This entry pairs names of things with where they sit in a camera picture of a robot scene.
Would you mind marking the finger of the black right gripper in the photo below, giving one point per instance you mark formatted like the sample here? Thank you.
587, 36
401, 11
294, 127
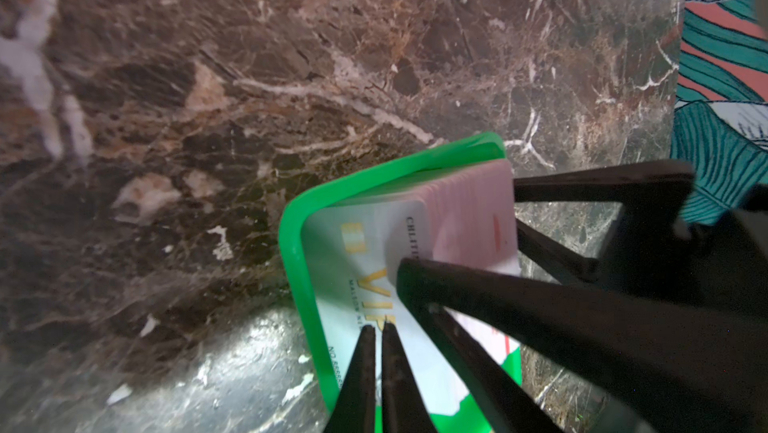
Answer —
611, 226
680, 368

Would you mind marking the stack of credit cards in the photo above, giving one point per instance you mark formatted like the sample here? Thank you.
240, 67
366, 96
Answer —
461, 215

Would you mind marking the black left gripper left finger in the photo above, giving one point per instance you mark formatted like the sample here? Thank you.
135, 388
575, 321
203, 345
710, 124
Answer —
356, 405

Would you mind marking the green plastic tray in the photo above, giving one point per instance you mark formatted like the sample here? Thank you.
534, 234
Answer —
475, 149

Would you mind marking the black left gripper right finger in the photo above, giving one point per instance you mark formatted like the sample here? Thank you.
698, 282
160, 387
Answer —
403, 408

